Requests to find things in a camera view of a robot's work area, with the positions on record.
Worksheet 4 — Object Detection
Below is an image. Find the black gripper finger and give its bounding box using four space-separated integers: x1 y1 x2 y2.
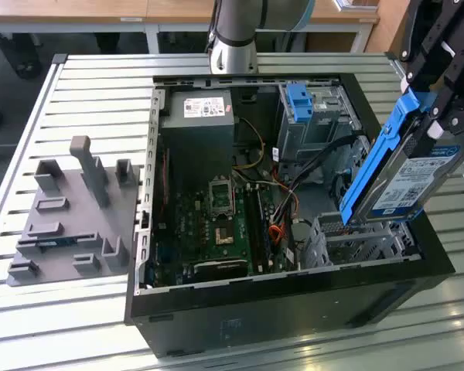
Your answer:
398 0 464 97
425 35 464 138

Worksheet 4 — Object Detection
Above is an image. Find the hard disk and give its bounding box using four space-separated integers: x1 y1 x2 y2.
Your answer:
339 87 462 227

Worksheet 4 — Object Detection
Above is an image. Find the metal disk bay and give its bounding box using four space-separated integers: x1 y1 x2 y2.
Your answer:
299 212 423 271

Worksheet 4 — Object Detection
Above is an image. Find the black RAM slot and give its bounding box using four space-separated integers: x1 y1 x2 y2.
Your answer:
244 184 261 274
256 184 275 271

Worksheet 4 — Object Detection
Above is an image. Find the blue plastic drive latch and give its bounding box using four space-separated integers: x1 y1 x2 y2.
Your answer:
287 83 314 123

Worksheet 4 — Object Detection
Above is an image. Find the metal optical drive cage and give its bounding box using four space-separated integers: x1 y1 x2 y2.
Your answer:
276 83 363 164

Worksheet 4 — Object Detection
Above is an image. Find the round grey speaker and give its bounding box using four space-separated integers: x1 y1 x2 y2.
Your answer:
292 218 315 249

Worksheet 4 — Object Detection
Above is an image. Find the grey power supply unit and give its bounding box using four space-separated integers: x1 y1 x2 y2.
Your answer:
159 90 235 183

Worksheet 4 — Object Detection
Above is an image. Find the CPU socket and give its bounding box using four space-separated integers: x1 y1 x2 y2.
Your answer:
208 175 237 220

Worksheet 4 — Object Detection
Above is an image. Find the square gold chip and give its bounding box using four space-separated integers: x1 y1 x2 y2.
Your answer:
215 227 235 246

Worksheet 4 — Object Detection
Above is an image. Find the black graphics card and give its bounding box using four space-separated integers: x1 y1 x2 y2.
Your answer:
193 259 248 282

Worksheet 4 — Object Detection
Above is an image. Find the black open PC case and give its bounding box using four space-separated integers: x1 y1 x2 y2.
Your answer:
123 72 456 359

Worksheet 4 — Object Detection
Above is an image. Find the green motherboard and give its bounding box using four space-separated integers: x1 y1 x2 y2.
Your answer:
150 169 295 287

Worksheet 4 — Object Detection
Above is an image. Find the grey plastic parts rack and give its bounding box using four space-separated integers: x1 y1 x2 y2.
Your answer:
6 134 142 288

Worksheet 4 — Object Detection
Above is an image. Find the black office chair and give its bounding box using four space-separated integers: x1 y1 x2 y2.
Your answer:
0 32 44 80

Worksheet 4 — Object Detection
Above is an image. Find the green stick in rack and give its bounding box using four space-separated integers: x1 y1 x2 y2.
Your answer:
18 238 79 250

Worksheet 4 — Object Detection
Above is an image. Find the black cable bundle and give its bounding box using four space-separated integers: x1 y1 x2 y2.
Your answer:
288 134 369 187

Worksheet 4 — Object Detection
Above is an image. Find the yellow wire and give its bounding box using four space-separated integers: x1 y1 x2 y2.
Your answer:
231 115 266 171

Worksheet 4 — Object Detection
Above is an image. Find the red white wire bundle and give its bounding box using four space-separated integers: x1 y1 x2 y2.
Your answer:
271 180 301 226

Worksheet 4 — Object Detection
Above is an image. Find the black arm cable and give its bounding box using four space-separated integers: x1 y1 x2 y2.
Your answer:
204 0 226 73

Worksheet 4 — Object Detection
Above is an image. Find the orange flat cable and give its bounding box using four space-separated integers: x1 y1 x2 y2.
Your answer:
268 226 289 247

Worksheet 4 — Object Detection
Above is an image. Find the wooden desk white frame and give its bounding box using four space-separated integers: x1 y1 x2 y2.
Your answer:
0 0 380 54

